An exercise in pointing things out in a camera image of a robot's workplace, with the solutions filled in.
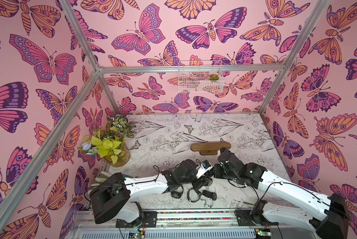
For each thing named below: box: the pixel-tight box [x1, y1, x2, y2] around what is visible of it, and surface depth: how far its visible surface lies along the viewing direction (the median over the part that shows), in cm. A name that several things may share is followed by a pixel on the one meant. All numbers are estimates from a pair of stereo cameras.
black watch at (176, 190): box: [167, 183, 184, 199], surface depth 79 cm
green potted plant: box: [77, 113, 136, 168], surface depth 81 cm
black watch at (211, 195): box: [201, 189, 218, 201], surface depth 81 cm
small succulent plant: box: [208, 73, 219, 81], surface depth 94 cm
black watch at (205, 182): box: [195, 177, 213, 190], surface depth 85 cm
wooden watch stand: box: [190, 141, 232, 156], surface depth 94 cm
